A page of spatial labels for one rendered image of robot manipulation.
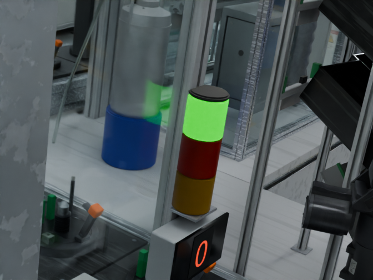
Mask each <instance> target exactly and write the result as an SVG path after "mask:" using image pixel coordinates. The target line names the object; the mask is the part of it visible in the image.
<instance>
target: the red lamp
mask: <svg viewBox="0 0 373 280"><path fill-rule="evenodd" d="M222 139H223V138H222ZM222 139H220V140H218V141H213V142H206V141H199V140H196V139H192V138H190V137H188V136H186V135H185V134H184V133H182V139H181V144H180V151H179V158H178V165H177V170H178V171H179V172H180V173H181V174H183V175H185V176H187V177H190V178H195V179H209V178H212V177H214V176H215V175H216V172H217V167H218V161H219V155H220V149H221V143H222Z"/></svg>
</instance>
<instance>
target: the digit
mask: <svg viewBox="0 0 373 280"><path fill-rule="evenodd" d="M214 227H215V226H213V227H211V228H210V229H208V230H207V231H205V232H203V233H202V234H200V235H198V236H197V237H195V238H194V245H193V251H192V255H191V262H190V268H189V275H188V278H190V277H191V276H193V275H194V274H196V273H197V272H199V271H200V270H201V269H203V268H204V267H205V266H207V265H208V262H209V256H210V249H211V243H212V240H213V233H214Z"/></svg>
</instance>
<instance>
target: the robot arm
mask: <svg viewBox="0 0 373 280"><path fill-rule="evenodd" d="M370 188H371V190H370V191H368V189H370ZM356 212H360V214H359V219H358V221H357V225H356V229H355V233H354V237H353V240H352V242H351V243H350V244H348V245H347V247H346V252H347V253H349V256H348V259H347V262H346V266H345V267H344V268H343V269H342V270H341V271H340V274H339V277H340V278H342V279H344V280H373V160H372V162H371V164H370V167H369V169H367V170H366V171H365V172H364V173H362V174H361V175H359V176H358V177H357V178H355V179H354V180H353V181H351V182H350V189H347V188H342V187H337V186H332V185H329V184H326V183H324V182H319V181H313V183H312V187H311V189H310V192H309V195H308V196H307V197H306V202H305V207H304V212H303V220H302V224H301V227H302V228H306V229H311V230H314V231H319V232H324V233H329V234H334V235H337V236H342V235H346V236H347V233H348V231H351V230H352V228H353V226H354V222H355V217H356Z"/></svg>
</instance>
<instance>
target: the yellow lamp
mask: <svg viewBox="0 0 373 280"><path fill-rule="evenodd" d="M215 177H216V175H215V176H214V177H212V178H209V179H195V178H190V177H187V176H185V175H183V174H181V173H180V172H179V171H178V170H177V172H176V176H175V183H174V191H173V198H172V206H173V207H174V208H175V209H176V210H177V211H179V212H181V213H184V214H189V215H194V216H198V215H202V214H206V213H208V212H209V211H210V206H211V200H212V196H213V190H214V183H215Z"/></svg>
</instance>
